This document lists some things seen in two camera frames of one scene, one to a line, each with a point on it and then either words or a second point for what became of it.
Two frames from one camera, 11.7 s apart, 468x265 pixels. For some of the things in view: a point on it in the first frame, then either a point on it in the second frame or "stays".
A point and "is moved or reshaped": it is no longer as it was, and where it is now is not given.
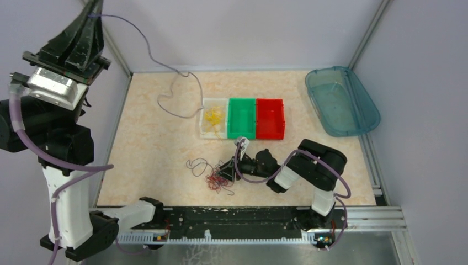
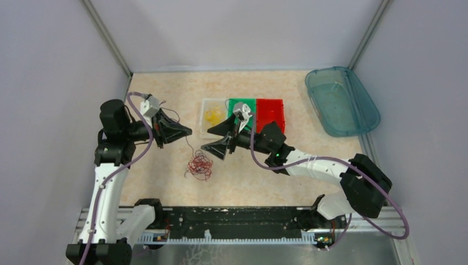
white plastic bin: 207,131 stays
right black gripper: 234,165 to 229,130
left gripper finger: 92,45 to 169,121
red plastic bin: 270,121 stays
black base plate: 242,221 stays
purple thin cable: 161,64 to 179,121
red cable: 214,181 is moved or reshaped
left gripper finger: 57,46 to 177,133
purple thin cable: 198,164 is moved or reshaped
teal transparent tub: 343,106 stays
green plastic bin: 241,120 stays
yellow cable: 214,115 stays
